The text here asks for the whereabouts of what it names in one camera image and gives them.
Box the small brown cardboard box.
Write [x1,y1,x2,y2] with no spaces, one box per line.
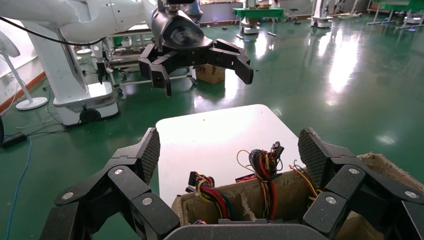
[193,64,227,85]

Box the green covered table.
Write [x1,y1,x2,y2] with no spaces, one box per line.
[232,7,286,38]
[367,0,424,31]

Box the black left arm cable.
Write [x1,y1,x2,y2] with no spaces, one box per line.
[0,16,104,48]

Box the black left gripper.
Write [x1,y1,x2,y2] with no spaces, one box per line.
[137,9,255,98]

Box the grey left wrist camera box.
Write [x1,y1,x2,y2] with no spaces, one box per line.
[158,0,197,12]

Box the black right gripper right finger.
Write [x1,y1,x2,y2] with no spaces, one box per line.
[297,127,424,240]

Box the black power brick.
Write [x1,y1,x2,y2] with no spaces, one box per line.
[1,131,29,149]

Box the white machine base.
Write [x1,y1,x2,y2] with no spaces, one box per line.
[240,16,263,36]
[309,0,335,29]

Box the white pedestal fan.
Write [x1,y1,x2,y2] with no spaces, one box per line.
[0,30,49,112]

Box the blue floor cable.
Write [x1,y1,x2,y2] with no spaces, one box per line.
[4,136,33,240]

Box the white robot column and base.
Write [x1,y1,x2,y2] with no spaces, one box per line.
[24,28,120,127]

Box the white metal trolley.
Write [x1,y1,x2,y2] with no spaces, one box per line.
[104,28,199,95]

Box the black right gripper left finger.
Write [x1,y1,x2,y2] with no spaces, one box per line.
[39,127,181,240]

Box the worn cardboard box with dividers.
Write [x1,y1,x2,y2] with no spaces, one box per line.
[170,152,424,240]

